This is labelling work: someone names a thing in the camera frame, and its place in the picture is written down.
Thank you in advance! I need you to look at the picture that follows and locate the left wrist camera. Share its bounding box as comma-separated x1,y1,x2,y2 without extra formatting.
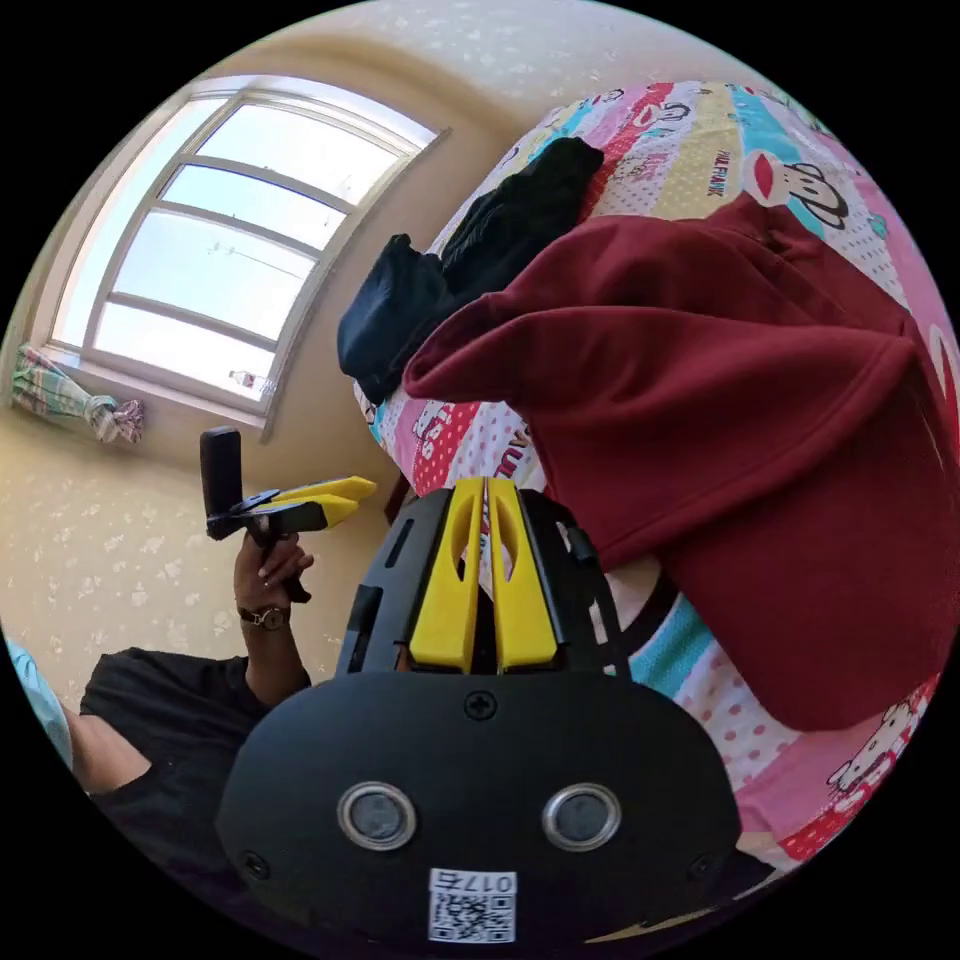
199,425,244,528

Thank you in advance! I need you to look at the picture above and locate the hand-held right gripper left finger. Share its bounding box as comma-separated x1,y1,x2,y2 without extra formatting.
408,476,486,673

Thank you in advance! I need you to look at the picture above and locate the red thermal shirt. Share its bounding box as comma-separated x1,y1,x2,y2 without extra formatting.
402,193,960,733

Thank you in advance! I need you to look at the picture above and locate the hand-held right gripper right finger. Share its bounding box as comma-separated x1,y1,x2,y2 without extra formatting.
487,478,559,674

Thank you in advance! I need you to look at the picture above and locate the bed with printed sheet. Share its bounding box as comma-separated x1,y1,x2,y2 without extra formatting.
352,77,955,880

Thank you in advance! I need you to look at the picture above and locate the person's body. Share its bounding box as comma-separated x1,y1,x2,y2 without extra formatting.
63,647,316,909

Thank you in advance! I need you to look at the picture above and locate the person's left forearm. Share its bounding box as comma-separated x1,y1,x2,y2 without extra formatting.
236,604,313,708

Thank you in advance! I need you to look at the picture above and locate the window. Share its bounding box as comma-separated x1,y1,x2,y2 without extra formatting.
41,73,453,441

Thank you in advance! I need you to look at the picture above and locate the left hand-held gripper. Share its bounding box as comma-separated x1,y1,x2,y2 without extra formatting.
206,475,378,605

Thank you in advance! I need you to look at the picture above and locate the plaid curtain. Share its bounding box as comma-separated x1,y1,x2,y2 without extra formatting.
9,342,147,446

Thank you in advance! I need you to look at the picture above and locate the person's left hand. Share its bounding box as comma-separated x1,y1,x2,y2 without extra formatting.
233,538,316,611

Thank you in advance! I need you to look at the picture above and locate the pile of clothes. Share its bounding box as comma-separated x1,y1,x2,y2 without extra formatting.
336,137,606,407

